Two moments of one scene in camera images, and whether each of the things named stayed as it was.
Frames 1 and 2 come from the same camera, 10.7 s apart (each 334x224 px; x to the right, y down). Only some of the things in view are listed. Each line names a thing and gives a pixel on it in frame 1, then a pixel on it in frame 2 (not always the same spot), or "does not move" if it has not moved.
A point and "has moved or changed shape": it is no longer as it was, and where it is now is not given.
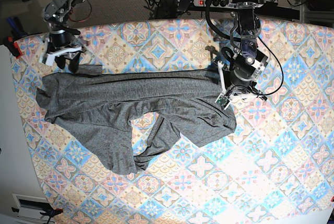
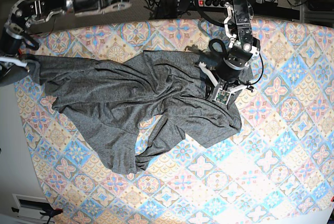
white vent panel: x=30 y=208 does not move
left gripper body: x=66 y=50 -> x=11 y=70
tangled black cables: x=167 y=4 does not move
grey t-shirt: x=99 y=108 has moved or changed shape
